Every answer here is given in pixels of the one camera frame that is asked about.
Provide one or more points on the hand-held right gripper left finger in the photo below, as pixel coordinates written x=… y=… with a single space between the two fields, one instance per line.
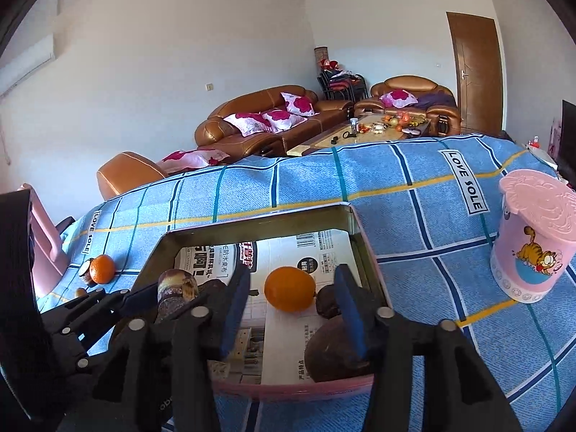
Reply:
x=234 y=310

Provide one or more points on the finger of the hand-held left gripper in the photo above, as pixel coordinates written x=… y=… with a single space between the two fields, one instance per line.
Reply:
x=94 y=342
x=139 y=301

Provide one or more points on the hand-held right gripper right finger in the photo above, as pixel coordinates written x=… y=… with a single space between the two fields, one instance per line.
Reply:
x=351 y=310

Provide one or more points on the small dark brown pastry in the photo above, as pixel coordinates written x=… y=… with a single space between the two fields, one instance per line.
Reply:
x=327 y=303

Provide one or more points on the small dark brown fruit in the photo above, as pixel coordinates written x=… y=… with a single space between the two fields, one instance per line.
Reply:
x=213 y=290

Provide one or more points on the large reddish brown fruit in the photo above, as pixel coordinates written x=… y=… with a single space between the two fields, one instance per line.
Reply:
x=333 y=355

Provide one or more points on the orange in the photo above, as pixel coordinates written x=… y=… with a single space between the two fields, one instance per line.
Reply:
x=102 y=269
x=289 y=289

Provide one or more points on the brown kiwi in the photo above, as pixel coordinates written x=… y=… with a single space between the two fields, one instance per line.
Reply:
x=81 y=292

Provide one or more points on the pink tin box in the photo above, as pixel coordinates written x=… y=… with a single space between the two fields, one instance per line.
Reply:
x=315 y=218

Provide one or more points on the pink chair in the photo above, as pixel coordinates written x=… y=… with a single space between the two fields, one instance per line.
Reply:
x=47 y=252

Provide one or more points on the printed paper liner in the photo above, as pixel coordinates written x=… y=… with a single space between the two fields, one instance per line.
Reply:
x=297 y=252

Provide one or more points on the blue plaid tablecloth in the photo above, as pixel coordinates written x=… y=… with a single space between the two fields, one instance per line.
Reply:
x=405 y=198

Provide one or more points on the white magenta floral pillow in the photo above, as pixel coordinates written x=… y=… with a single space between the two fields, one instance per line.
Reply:
x=246 y=122
x=189 y=159
x=283 y=118
x=398 y=97
x=298 y=103

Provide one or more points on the wooden coffee table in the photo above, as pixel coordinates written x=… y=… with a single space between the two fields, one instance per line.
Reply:
x=355 y=139

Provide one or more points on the pink cartoon cat cup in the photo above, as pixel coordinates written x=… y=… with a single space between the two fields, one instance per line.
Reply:
x=526 y=234

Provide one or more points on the fruit platter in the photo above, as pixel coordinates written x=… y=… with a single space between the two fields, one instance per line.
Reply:
x=398 y=119

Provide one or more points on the brown leather sofa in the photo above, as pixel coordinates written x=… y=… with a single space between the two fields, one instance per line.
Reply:
x=243 y=103

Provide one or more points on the stacked dark chairs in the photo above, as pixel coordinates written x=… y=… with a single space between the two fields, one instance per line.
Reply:
x=335 y=90

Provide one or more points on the purple blanket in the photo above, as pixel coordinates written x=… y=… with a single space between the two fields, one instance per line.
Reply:
x=434 y=99

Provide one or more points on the red plush toy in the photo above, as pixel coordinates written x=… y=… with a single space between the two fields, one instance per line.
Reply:
x=330 y=64

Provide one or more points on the tall patterned floor vase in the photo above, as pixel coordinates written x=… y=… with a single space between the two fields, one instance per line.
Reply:
x=320 y=54

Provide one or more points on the pink patterned box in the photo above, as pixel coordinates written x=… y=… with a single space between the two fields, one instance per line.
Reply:
x=556 y=137

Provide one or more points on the brown wooden door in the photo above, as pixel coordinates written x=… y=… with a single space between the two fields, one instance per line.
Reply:
x=477 y=72

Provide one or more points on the black television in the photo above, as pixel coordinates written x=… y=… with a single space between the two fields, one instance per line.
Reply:
x=569 y=144

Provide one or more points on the white wall air conditioner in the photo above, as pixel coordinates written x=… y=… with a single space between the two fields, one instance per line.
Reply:
x=27 y=65

